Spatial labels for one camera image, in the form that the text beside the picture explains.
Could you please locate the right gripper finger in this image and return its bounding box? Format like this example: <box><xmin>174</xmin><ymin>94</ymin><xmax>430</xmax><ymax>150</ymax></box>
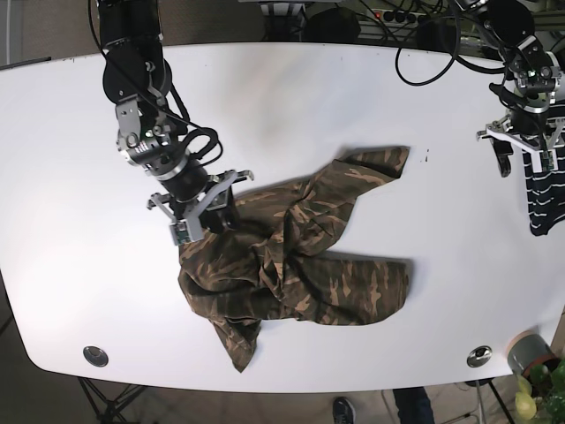
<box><xmin>205</xmin><ymin>191</ymin><xmax>239</xmax><ymax>234</ymax></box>

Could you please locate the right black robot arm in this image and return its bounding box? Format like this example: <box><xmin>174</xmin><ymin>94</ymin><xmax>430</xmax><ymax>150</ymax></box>
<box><xmin>87</xmin><ymin>1</ymin><xmax>253</xmax><ymax>246</ymax></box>

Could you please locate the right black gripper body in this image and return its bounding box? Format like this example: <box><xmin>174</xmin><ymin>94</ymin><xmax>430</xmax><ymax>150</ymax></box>
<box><xmin>145</xmin><ymin>164</ymin><xmax>254</xmax><ymax>246</ymax></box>

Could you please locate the green potted plant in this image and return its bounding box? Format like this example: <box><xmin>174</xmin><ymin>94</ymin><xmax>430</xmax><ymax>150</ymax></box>
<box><xmin>515</xmin><ymin>360</ymin><xmax>564</xmax><ymax>423</ymax></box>

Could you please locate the black white striped T-shirt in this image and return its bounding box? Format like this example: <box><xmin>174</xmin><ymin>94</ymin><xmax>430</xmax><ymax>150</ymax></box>
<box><xmin>523</xmin><ymin>148</ymin><xmax>565</xmax><ymax>237</ymax></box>

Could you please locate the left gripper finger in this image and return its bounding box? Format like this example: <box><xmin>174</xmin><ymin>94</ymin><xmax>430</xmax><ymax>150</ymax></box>
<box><xmin>496</xmin><ymin>140</ymin><xmax>514</xmax><ymax>178</ymax></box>

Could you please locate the camouflage pattern T-shirt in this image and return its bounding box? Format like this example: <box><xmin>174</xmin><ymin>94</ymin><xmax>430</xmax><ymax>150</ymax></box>
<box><xmin>178</xmin><ymin>147</ymin><xmax>410</xmax><ymax>371</ymax></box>

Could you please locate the right silver table grommet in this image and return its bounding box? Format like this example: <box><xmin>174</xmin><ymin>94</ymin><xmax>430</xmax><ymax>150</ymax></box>
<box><xmin>466</xmin><ymin>345</ymin><xmax>493</xmax><ymax>368</ymax></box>

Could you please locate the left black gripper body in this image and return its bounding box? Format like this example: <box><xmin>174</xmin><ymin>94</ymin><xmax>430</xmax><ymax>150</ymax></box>
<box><xmin>476</xmin><ymin>88</ymin><xmax>564</xmax><ymax>170</ymax></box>

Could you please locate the silver table grommet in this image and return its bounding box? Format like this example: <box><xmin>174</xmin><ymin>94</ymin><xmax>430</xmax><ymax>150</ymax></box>
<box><xmin>83</xmin><ymin>345</ymin><xmax>109</xmax><ymax>367</ymax></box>
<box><xmin>466</xmin><ymin>345</ymin><xmax>493</xmax><ymax>368</ymax></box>

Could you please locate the grey plant pot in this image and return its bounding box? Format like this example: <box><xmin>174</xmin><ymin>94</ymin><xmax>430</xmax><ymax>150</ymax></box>
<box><xmin>506</xmin><ymin>330</ymin><xmax>561</xmax><ymax>377</ymax></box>

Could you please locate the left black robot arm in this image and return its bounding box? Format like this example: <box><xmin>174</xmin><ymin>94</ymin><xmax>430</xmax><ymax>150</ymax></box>
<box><xmin>395</xmin><ymin>1</ymin><xmax>564</xmax><ymax>178</ymax></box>

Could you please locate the left silver table grommet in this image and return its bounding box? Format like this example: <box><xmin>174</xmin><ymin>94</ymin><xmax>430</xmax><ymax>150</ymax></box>
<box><xmin>83</xmin><ymin>345</ymin><xmax>109</xmax><ymax>367</ymax></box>

